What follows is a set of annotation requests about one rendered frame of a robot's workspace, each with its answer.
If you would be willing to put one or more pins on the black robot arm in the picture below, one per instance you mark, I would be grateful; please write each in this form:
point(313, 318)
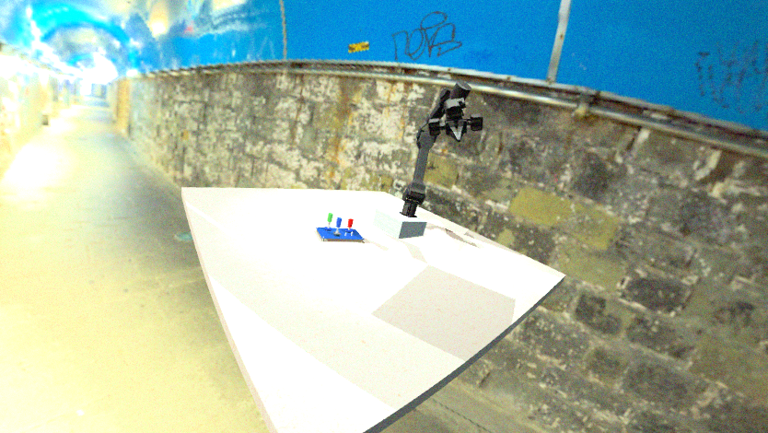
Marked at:
point(451, 101)

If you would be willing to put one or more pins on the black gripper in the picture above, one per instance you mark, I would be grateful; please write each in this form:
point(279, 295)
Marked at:
point(455, 121)

